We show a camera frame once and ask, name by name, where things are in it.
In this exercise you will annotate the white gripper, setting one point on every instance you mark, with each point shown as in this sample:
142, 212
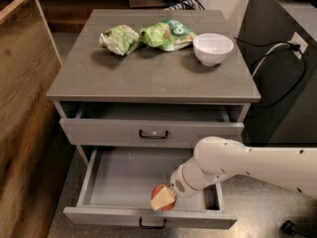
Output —
178, 182

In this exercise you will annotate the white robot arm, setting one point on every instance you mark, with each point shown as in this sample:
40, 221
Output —
216, 159

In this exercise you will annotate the grey middle drawer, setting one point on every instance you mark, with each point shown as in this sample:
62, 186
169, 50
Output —
119, 183

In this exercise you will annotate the grey drawer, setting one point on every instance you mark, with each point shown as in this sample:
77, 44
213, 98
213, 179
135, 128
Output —
149, 125
119, 183

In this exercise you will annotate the grey top drawer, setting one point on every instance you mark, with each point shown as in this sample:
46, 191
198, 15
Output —
149, 125

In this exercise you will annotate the grey drawer cabinet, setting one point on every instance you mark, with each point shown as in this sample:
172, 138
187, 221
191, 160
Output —
151, 76

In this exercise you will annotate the black object on floor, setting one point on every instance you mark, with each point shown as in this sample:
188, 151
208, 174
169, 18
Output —
291, 229

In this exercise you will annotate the wooden panel left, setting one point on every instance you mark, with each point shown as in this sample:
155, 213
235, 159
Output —
34, 153

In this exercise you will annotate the white bowl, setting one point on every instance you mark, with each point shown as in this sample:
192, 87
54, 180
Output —
212, 49

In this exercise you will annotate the green chip bag right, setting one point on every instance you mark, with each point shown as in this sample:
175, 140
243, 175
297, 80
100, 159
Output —
167, 35

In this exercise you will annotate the crumpled green chip bag left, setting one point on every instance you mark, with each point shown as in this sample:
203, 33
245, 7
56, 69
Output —
121, 40

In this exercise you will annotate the white wall outlet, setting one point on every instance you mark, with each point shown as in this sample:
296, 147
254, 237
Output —
299, 45

